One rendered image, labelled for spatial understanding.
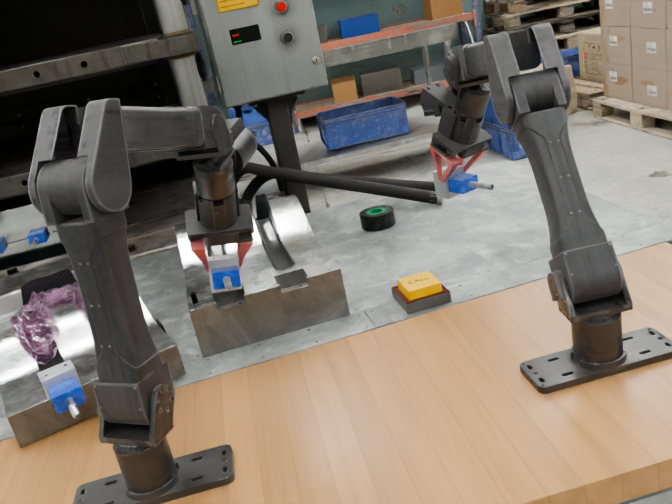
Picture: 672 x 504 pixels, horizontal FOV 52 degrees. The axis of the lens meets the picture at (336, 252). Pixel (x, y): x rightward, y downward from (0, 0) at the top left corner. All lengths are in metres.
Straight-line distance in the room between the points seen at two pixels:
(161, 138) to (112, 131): 0.12
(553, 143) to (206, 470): 0.62
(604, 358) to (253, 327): 0.55
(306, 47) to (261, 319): 1.00
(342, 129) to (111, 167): 4.14
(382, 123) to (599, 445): 4.21
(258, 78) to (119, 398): 1.26
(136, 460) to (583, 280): 0.59
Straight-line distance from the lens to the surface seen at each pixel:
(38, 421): 1.13
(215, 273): 1.10
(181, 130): 0.93
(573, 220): 0.94
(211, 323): 1.16
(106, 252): 0.80
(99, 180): 0.77
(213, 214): 1.05
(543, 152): 0.97
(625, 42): 5.42
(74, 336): 1.25
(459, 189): 1.35
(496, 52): 1.00
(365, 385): 1.00
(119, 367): 0.84
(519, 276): 1.25
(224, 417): 1.02
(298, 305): 1.17
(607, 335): 0.95
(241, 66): 1.95
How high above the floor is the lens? 1.33
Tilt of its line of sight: 21 degrees down
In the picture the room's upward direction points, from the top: 12 degrees counter-clockwise
